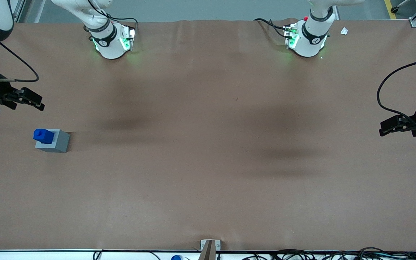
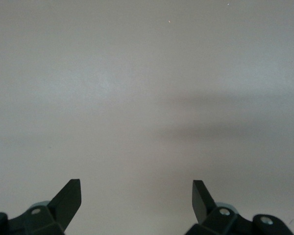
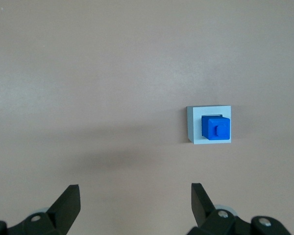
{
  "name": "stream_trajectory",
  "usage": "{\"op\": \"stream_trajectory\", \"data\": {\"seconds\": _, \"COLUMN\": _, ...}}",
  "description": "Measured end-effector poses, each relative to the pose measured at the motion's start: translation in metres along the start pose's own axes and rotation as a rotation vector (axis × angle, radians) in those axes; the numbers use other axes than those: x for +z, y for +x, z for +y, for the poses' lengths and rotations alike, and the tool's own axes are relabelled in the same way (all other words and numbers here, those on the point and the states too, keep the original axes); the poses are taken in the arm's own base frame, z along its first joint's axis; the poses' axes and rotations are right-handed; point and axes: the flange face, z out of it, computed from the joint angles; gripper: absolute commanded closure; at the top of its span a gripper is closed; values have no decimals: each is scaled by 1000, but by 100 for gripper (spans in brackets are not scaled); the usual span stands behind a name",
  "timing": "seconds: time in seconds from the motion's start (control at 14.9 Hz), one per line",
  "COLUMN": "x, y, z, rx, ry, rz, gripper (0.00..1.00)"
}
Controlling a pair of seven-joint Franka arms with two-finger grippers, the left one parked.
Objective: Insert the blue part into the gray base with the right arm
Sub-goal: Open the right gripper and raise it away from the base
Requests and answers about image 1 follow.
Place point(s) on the blue plastic part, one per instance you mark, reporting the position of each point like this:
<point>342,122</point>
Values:
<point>43,135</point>

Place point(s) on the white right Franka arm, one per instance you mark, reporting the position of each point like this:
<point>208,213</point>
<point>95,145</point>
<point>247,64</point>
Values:
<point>108,47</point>

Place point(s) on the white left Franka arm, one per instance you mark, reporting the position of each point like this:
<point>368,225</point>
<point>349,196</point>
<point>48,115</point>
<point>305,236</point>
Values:
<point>309,45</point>

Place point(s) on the gray square base block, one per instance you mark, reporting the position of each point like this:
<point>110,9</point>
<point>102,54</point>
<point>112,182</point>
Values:
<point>61,142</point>

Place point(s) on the small white paper tag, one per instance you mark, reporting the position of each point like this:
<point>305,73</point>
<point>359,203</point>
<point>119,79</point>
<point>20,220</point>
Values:
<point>344,31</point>

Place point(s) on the black caster wheel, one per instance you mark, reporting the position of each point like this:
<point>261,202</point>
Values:
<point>394,9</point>

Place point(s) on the brown table cover sheet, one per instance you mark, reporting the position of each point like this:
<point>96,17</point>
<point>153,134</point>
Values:
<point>208,162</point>

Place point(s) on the blue round cap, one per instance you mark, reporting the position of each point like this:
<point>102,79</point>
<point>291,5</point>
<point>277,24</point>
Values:
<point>176,258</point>

